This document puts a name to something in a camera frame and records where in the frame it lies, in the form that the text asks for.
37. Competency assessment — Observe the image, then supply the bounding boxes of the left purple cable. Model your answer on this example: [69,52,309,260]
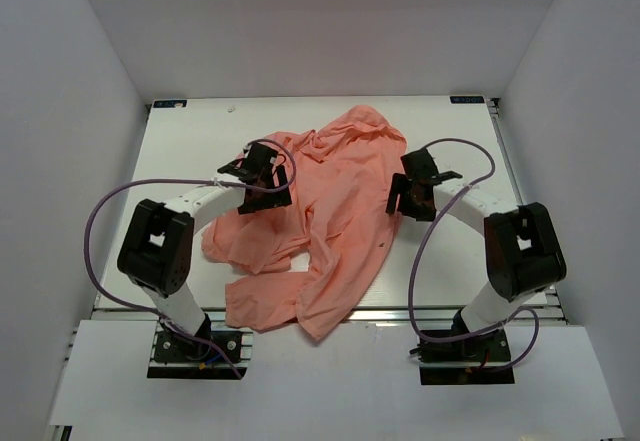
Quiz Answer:
[82,139,298,380]

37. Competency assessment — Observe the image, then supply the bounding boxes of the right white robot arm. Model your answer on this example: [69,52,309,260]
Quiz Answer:
[386,148,567,360]

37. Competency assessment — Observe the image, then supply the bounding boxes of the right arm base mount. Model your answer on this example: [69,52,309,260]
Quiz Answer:
[409,330,515,386]

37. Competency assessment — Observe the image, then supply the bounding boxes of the blue table label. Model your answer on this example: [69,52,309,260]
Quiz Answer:
[449,95,485,104]
[152,99,187,109]

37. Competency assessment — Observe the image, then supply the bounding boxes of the left blue table label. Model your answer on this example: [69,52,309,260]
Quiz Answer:
[152,99,187,109]

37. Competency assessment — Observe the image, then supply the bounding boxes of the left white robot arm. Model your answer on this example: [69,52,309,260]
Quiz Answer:
[117,139,297,360]

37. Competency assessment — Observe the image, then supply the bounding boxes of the salmon pink jacket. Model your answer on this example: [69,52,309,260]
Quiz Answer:
[201,105,407,341]

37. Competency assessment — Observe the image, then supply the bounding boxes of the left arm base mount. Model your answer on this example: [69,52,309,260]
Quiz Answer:
[147,323,254,381]

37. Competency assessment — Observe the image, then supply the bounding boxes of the right blue table label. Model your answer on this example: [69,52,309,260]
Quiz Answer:
[449,95,485,104]

